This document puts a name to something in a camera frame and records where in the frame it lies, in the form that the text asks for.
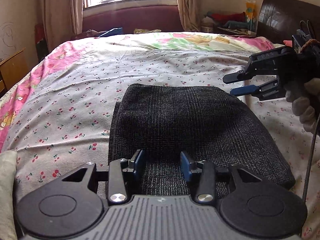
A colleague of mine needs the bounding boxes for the dark grey plaid pants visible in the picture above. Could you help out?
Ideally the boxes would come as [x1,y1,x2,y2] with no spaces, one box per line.
[108,83,295,196]

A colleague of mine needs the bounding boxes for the gloved right hand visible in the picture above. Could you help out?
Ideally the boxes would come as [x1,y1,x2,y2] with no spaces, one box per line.
[285,78,319,134]

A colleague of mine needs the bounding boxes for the pink pillow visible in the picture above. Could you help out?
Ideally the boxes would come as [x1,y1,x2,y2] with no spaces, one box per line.
[283,40,292,47]

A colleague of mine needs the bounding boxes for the dark wooden headboard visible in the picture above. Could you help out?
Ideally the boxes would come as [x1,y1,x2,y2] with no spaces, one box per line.
[257,0,319,44]

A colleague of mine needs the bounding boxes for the pile of clothes on nightstand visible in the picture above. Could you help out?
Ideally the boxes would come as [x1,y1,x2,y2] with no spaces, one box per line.
[200,11,246,33]

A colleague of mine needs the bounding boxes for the cherry print bed sheet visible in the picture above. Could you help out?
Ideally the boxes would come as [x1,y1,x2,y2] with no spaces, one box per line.
[1,49,319,239]

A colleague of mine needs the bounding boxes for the maroon padded window bench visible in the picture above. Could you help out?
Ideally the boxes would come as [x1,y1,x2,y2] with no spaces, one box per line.
[82,5,183,34]

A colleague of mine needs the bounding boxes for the right beige curtain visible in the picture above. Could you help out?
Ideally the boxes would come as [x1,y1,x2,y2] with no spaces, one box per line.
[177,0,200,31]

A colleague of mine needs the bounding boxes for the beige curtain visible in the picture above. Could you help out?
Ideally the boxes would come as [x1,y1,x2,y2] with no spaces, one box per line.
[40,0,84,51]
[177,0,200,31]

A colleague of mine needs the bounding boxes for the blue item on bench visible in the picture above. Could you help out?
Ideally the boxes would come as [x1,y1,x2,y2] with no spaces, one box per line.
[99,28,123,37]

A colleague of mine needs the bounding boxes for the wooden side cabinet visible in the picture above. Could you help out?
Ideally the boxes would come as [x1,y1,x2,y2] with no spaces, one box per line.
[0,50,29,96]

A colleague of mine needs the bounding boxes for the left beige curtain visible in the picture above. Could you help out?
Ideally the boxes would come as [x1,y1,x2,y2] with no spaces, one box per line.
[40,0,84,51]

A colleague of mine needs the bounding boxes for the grey cable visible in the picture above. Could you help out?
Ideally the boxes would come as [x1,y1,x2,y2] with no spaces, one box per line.
[301,110,320,203]

